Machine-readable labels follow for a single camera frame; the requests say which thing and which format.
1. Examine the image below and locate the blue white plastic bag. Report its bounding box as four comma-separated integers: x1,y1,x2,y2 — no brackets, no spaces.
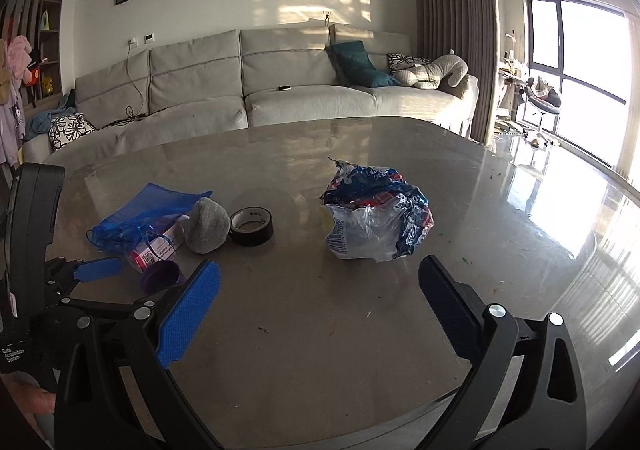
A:
320,156,435,262

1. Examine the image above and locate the black white patterned pillow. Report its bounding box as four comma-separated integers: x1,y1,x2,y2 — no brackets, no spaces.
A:
386,53,432,76

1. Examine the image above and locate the small cluttered desk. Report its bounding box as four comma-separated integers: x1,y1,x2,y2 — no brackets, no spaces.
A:
497,30,527,123

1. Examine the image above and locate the wooden slatted shelf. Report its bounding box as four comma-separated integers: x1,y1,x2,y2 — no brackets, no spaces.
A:
0,0,68,166

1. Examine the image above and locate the black charging cable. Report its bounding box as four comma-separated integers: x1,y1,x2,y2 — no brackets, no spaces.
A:
112,43,152,125

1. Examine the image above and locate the light grey sofa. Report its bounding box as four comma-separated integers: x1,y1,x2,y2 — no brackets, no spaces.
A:
22,23,481,166

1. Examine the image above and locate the black tape roll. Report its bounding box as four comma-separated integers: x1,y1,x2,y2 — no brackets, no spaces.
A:
228,207,274,247

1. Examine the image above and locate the person's left hand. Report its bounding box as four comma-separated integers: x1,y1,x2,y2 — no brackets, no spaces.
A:
2,372,57,415

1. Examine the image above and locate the white plush toy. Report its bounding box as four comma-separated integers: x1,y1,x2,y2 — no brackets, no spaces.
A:
392,49,471,94

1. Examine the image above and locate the lilac hanging garment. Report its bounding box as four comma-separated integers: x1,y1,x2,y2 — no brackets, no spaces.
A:
0,75,26,166

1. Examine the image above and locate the grey brown curtain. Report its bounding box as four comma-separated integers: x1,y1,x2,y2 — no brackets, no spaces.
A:
410,0,501,146

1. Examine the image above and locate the blue cloth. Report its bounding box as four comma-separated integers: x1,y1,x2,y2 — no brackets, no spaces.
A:
27,90,76,141

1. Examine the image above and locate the red black mouse toy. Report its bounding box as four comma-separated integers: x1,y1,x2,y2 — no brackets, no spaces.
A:
22,48,47,87

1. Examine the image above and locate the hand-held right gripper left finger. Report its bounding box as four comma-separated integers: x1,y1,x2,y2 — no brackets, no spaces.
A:
54,259,223,450

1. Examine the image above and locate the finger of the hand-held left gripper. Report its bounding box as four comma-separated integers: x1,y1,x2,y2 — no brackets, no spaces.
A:
56,294,158,327
44,256,124,302

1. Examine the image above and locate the teal cushion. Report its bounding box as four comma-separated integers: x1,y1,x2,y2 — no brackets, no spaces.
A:
327,41,401,88

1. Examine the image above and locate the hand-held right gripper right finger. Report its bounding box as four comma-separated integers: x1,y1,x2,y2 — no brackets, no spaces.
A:
415,254,588,450

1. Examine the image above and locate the pink white small box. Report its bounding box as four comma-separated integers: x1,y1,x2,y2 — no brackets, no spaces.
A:
125,215,191,275

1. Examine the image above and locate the grey swivel chair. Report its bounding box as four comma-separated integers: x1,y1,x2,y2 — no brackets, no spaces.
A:
520,78,563,131

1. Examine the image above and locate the purple cup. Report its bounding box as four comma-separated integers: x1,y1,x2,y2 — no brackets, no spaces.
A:
140,260,187,295

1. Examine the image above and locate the blue mesh bag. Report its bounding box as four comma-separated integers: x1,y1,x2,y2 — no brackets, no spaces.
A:
89,183,213,261

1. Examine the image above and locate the pink plush toy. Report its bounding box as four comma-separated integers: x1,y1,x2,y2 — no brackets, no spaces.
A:
7,34,33,81

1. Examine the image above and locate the sheer white curtain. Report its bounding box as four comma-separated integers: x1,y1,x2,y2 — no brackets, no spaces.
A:
612,15,640,181

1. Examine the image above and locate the grey wad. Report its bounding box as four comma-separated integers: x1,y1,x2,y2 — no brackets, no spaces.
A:
185,197,232,255

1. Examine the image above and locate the large black framed window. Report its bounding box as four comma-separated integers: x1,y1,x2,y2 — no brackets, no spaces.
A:
522,0,640,171

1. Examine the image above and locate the black white floral pillow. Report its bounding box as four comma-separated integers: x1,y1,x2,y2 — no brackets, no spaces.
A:
48,113,97,152

